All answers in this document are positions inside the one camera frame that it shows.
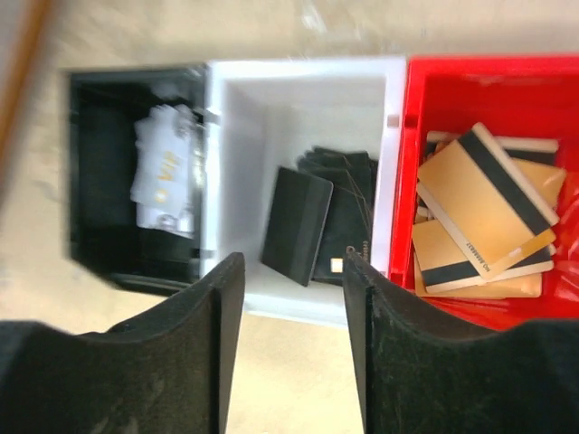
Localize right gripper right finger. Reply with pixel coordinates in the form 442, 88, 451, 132
343, 249, 578, 433

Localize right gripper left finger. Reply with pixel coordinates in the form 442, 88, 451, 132
1, 252, 245, 433

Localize gold cards in red bin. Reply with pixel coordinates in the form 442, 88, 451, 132
412, 123, 565, 297

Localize black plastic bin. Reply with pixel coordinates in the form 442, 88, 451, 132
69, 64, 207, 296

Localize white plastic bin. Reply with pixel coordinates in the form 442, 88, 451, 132
200, 56, 407, 326

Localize red plastic bin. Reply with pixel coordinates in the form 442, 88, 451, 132
387, 55, 578, 330

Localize orange wooden rack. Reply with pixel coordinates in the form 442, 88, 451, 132
0, 0, 55, 150

